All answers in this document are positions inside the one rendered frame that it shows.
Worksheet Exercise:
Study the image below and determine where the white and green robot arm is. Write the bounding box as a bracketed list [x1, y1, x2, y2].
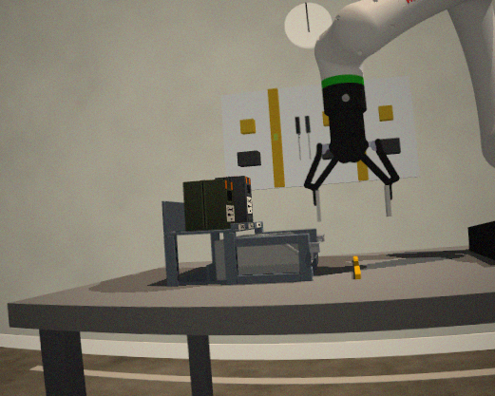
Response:
[314, 0, 495, 168]

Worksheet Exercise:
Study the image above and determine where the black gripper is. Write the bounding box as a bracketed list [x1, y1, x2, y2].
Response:
[304, 110, 400, 222]

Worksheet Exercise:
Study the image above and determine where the yellow bar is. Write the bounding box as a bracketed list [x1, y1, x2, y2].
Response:
[353, 256, 361, 279]

